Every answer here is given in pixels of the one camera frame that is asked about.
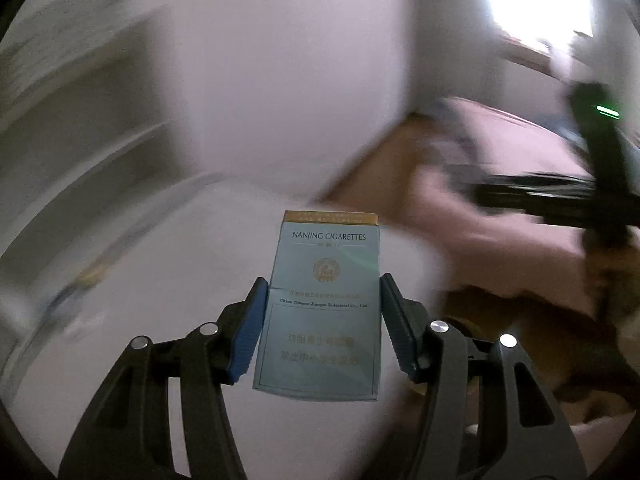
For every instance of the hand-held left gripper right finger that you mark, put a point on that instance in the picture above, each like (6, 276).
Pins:
(400, 332)

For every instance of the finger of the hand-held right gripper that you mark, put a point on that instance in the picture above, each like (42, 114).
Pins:
(540, 186)
(550, 210)

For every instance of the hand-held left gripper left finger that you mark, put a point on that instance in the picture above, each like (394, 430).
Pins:
(247, 332)

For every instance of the pale blue cigarette pack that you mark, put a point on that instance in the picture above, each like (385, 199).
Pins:
(320, 310)

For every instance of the white shelf unit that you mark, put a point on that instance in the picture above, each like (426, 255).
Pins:
(65, 110)

